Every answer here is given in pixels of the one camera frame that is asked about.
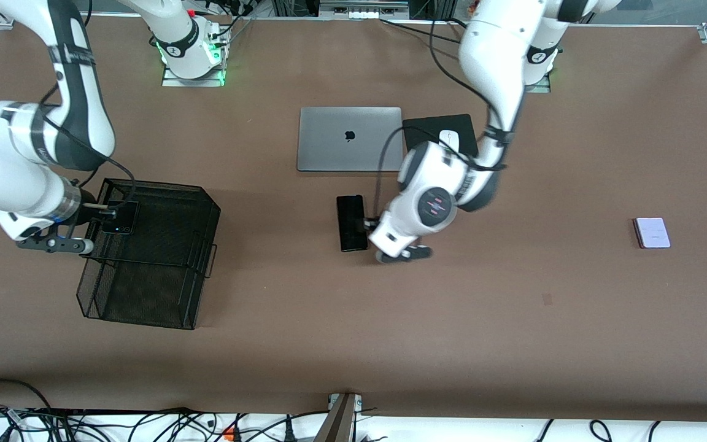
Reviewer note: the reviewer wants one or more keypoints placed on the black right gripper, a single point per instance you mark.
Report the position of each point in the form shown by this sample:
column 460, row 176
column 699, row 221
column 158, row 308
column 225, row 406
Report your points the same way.
column 88, row 197

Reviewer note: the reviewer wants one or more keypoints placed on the dark smartphone with rear cameras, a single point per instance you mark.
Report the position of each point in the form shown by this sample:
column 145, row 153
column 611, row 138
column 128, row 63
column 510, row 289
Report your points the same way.
column 123, row 221

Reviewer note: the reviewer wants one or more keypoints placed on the black smartphone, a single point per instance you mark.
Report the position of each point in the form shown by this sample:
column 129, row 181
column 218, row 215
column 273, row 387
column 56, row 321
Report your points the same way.
column 350, row 224

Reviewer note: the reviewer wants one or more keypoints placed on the lavender folding phone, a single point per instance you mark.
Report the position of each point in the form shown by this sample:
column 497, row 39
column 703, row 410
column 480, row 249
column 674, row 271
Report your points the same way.
column 652, row 233

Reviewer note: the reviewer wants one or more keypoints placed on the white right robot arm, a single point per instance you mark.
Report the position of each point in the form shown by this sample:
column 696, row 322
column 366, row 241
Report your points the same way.
column 22, row 184

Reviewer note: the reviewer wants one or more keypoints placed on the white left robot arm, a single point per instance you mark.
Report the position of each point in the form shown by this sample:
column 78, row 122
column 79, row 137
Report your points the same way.
column 494, row 55

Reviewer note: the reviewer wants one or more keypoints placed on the black mesh desk organizer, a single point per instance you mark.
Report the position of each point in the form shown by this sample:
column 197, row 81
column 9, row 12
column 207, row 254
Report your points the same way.
column 145, row 288

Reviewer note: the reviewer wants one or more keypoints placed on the silver closed laptop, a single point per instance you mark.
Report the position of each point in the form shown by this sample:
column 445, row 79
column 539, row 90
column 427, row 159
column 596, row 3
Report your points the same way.
column 329, row 141

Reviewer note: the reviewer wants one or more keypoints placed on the black mouse pad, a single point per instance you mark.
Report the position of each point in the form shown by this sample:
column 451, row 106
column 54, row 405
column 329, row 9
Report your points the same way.
column 421, row 129

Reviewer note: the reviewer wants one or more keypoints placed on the white computer mouse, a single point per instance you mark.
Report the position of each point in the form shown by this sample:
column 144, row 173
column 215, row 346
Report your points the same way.
column 448, row 136

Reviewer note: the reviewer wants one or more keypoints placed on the white power strip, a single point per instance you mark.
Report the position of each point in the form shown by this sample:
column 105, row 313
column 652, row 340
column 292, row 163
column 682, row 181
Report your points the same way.
column 359, row 9

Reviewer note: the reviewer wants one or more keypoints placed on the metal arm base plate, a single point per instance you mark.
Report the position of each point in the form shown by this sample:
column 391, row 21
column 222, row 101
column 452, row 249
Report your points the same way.
column 540, row 89
column 172, row 81

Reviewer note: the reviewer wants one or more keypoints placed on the grey metal camera mount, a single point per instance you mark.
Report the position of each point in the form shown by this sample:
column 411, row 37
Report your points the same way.
column 341, row 423

